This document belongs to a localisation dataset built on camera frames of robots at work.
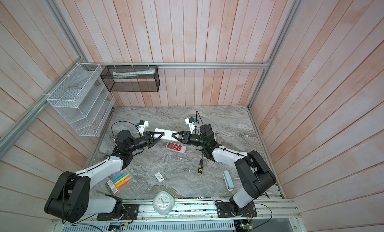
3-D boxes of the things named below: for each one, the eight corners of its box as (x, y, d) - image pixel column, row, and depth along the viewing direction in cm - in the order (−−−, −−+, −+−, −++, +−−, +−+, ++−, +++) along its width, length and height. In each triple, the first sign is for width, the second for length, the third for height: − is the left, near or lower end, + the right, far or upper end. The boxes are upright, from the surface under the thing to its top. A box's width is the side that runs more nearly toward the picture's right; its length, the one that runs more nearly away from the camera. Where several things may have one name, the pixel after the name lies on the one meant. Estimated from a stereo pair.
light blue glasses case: (228, 191, 82) (229, 189, 78) (221, 173, 88) (223, 171, 85) (233, 190, 82) (235, 187, 79) (226, 172, 88) (228, 169, 85)
